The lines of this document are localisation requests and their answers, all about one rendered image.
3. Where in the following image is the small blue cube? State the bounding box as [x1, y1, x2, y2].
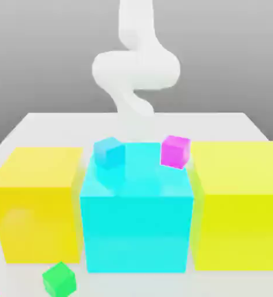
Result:
[93, 136, 126, 170]

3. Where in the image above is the small magenta cube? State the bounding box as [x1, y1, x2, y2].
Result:
[160, 135, 192, 170]

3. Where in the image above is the small green cube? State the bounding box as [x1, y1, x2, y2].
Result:
[42, 261, 77, 297]

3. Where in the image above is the large cyan box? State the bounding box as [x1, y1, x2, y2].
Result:
[79, 142, 195, 274]

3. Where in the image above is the large golden yellow box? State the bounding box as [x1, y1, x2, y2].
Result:
[0, 147, 84, 265]

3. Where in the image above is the large lemon yellow box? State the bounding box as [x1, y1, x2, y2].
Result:
[190, 140, 273, 271]

